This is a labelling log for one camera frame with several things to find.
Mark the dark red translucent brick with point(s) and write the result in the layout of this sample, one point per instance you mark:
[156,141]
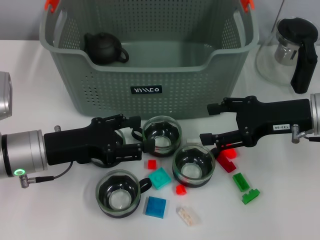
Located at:
[226,165]

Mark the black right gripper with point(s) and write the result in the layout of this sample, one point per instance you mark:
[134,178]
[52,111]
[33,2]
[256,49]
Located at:
[275,115]

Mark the bright red brick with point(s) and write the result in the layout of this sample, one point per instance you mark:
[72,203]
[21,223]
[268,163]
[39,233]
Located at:
[228,153]

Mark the teal square brick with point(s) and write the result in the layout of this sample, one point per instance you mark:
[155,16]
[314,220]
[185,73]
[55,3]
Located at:
[160,178]

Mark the grey-green perforated storage bin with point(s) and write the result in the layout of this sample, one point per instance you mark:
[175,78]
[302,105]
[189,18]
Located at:
[112,100]

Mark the small red square brick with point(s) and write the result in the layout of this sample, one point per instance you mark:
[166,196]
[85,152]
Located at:
[151,164]

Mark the glass teacup with black sleeve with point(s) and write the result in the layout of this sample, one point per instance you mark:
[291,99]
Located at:
[193,170]
[117,197]
[162,140]
[121,136]

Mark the blue four-stud brick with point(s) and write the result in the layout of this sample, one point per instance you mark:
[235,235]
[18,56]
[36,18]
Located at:
[155,207]

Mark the dark clay teapot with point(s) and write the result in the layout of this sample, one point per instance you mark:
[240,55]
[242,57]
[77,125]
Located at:
[102,48]

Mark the green stepped brick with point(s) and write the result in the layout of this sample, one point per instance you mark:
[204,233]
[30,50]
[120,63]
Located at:
[250,196]

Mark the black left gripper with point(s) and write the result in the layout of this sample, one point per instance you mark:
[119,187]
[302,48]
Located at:
[75,145]

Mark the small white brick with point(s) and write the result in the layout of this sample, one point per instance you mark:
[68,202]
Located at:
[193,141]

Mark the green rectangular brick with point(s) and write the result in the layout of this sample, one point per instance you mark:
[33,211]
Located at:
[241,182]

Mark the small red sloped brick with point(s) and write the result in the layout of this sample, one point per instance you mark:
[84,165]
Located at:
[180,189]

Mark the long clear white brick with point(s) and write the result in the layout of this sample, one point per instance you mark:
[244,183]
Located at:
[188,215]

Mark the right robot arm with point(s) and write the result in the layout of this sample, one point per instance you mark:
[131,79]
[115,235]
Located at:
[315,115]

